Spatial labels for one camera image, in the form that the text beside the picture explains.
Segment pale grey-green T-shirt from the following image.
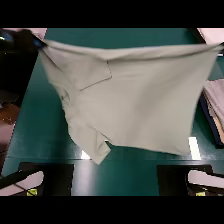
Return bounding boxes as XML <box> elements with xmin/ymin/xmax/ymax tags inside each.
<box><xmin>38</xmin><ymin>39</ymin><xmax>224</xmax><ymax>166</ymax></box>

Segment dark blue garment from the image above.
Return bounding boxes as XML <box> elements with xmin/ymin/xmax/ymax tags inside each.
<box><xmin>199</xmin><ymin>92</ymin><xmax>224</xmax><ymax>150</ymax></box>

